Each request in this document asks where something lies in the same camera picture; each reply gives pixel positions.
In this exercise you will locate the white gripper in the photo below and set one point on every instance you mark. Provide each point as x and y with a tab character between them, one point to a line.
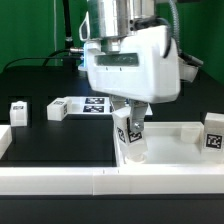
146	69

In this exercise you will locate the white square tabletop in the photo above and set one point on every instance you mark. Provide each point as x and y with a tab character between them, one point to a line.
173	143

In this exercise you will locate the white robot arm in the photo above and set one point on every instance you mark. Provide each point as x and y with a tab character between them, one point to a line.
110	21

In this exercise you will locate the white fiducial marker board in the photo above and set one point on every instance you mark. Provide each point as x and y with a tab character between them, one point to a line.
90	105

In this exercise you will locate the black vertical pole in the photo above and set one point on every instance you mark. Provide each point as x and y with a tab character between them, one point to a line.
68	33

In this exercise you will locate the white obstacle fence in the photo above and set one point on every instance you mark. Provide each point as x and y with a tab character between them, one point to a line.
129	179

